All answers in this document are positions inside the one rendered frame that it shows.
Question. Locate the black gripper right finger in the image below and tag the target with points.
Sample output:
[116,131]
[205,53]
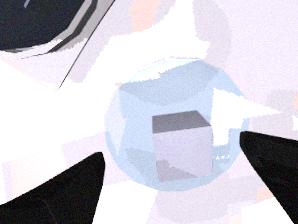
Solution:
[275,159]

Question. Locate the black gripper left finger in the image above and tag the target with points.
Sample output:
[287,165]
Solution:
[68,198]

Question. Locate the pale lavender cube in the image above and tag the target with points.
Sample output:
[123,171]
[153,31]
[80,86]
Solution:
[183,142]

